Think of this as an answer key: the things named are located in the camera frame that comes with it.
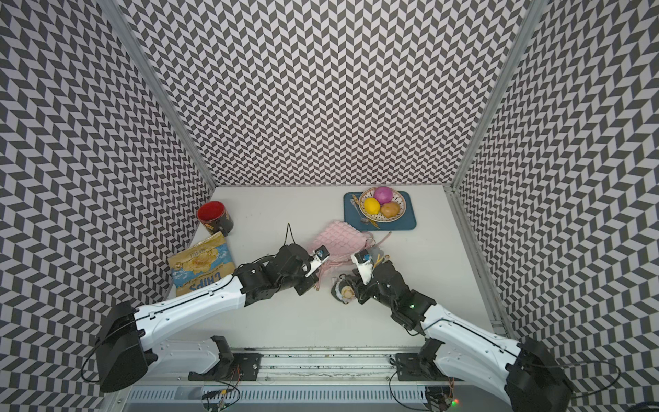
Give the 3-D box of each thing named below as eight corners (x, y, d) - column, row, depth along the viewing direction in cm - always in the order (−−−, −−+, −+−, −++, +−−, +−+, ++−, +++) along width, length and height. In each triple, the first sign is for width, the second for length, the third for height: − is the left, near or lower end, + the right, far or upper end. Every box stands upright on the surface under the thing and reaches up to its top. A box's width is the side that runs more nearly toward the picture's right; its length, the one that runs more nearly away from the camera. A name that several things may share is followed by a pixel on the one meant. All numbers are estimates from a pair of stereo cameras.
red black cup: (202, 238, 102) (191, 224, 94) (212, 215, 110) (202, 200, 102) (229, 238, 102) (219, 224, 94) (236, 215, 110) (229, 200, 102)
